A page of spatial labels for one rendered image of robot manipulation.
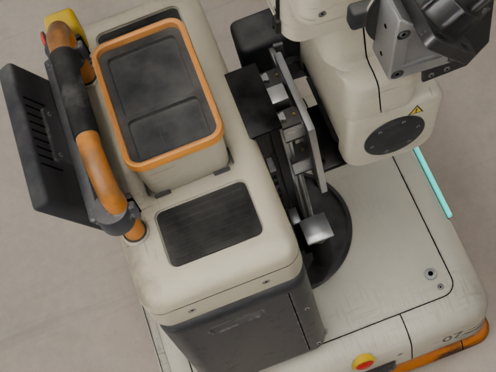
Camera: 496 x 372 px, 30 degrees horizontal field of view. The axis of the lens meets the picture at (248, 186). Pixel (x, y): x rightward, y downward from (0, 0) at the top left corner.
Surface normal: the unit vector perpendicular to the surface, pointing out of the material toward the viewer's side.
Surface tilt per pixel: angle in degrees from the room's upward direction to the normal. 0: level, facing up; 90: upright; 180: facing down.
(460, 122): 0
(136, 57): 0
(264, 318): 90
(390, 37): 82
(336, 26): 90
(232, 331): 90
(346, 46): 90
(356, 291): 0
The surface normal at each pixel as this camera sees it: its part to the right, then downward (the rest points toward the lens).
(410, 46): 0.33, 0.83
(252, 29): -0.16, -0.43
